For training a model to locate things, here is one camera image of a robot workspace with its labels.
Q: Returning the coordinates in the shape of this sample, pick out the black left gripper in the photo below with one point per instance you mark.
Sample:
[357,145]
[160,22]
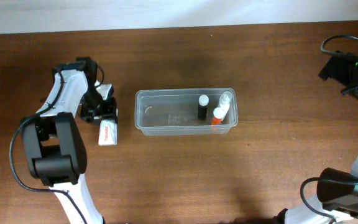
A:
[112,112]

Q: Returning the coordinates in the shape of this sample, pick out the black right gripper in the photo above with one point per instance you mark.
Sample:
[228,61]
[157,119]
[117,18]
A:
[335,68]

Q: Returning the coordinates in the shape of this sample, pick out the white Panadol medicine box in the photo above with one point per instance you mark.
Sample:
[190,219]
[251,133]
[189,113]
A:
[107,133]

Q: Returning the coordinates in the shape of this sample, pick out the dark bottle white cap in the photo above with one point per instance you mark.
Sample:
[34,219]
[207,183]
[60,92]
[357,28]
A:
[203,102]

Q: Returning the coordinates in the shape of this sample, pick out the orange tube white cap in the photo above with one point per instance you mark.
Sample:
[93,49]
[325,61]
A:
[218,115]

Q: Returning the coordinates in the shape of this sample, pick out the white spray bottle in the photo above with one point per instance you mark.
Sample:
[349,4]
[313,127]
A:
[225,102]

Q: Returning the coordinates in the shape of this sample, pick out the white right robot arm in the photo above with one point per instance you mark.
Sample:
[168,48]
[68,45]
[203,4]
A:
[331,197]

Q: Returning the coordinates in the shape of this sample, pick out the clear plastic container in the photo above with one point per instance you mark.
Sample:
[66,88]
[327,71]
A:
[174,112]

